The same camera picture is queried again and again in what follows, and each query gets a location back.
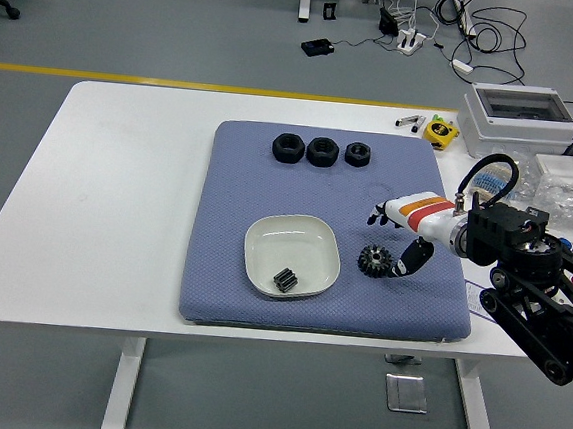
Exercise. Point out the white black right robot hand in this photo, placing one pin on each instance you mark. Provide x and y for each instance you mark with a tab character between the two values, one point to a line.
422	214

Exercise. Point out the large steel gear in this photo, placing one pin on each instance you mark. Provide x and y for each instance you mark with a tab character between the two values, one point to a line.
374	260

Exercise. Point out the small dark gear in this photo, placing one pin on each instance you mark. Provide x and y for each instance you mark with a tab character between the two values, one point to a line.
286	281

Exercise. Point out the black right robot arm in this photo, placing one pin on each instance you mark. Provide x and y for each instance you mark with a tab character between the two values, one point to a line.
510	234

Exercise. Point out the small black hex nut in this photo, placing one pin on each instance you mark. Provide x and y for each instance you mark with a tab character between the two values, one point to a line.
357	154

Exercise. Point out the large black hex nut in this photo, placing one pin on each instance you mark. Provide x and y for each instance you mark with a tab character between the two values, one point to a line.
287	148
322	151

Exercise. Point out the small white box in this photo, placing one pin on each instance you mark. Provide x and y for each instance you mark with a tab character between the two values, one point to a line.
559	167

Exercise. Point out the flat black box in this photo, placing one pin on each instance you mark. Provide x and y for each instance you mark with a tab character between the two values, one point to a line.
317	47

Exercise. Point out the blue resistor tape strip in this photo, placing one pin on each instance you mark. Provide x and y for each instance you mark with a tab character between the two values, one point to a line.
490	181

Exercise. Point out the yellow tape measure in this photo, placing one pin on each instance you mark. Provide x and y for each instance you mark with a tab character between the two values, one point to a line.
440	133

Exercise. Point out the silver black marker pen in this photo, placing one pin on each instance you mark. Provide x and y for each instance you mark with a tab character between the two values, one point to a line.
407	121

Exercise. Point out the purple white label card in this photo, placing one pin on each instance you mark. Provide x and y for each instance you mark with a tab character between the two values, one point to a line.
474	297

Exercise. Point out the flat clear plastic bag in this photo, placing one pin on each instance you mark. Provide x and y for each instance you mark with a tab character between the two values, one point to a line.
527	162

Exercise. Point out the white square dish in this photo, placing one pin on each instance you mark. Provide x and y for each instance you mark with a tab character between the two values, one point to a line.
289	245

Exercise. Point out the clear plastic bag of parts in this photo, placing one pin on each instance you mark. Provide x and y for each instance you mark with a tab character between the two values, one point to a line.
569	199

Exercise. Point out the white power adapter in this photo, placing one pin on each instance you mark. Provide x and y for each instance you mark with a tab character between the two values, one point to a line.
462	66

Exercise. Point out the blue-grey padded mat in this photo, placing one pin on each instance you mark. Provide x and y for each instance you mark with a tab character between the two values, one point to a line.
269	188

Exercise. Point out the white power strip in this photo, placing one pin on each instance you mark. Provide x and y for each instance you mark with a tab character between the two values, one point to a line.
411	41

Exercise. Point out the metal floor plate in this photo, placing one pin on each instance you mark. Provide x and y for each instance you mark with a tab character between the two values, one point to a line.
406	393

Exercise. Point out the black power adapter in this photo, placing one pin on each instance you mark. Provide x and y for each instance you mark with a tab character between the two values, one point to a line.
387	21

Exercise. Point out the white table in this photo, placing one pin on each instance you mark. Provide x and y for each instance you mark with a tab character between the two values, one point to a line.
118	185

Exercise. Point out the grey electrical enclosure box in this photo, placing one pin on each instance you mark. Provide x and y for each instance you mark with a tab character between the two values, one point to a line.
505	128

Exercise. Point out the small black bracket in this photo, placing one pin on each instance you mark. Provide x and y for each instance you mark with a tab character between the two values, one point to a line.
329	11

